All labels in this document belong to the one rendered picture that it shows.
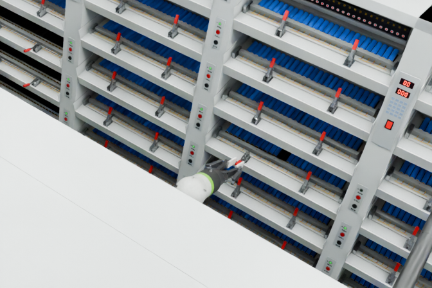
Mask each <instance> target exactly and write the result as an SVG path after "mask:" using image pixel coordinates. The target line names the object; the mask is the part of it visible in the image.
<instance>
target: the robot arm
mask: <svg viewBox="0 0 432 288"><path fill-rule="evenodd" d="M236 160H237V157H234V158H233V159H231V160H227V159H225V160H224V161H222V160H221V159H220V160H217V161H214V162H213V163H208V164H206V165H205V168H204V170H201V171H200V172H198V173H196V174H195V175H193V176H189V177H184V178H182V179H181V180H180V181H179V182H178V183H177V184H176V186H175V187H174V188H176V189H178V190H179V191H181V192H183V193H184V194H186V195H188V196H190V197H192V198H193V199H195V200H196V201H199V202H200V203H203V202H204V200H205V199H206V198H207V197H209V196H210V195H211V194H213V193H215V192H216V191H217V190H218V189H219V188H220V186H221V185H222V184H223V183H227V182H229V183H231V185H234V182H235V181H236V180H237V179H238V178H239V177H240V176H241V173H242V167H243V166H244V161H242V162H241V163H239V164H237V165H236V166H235V168H233V169H231V170H225V171H223V170H224V169H225V168H229V167H230V166H232V165H234V164H235V162H236ZM231 176H232V177H231ZM229 177H231V178H229ZM228 178H229V179H228Z"/></svg>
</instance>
